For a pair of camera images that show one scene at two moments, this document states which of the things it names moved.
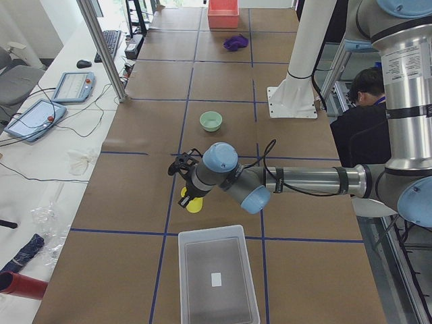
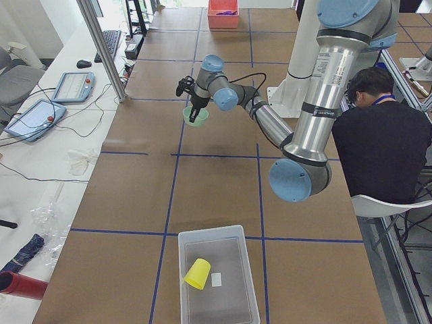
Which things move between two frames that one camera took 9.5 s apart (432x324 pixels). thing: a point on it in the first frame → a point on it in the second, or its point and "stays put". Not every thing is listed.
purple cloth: [235, 42] → [227, 13]
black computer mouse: [82, 63] stays put
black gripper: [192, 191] → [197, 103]
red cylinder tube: [19, 285] stays put
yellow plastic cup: [194, 204] → [198, 273]
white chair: [369, 208] stays put
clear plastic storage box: [216, 284] stays put
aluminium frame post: [97, 34] stays put
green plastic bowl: [210, 121] → [201, 119]
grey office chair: [17, 79] stays put
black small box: [133, 46] stays put
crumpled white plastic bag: [78, 163] stays put
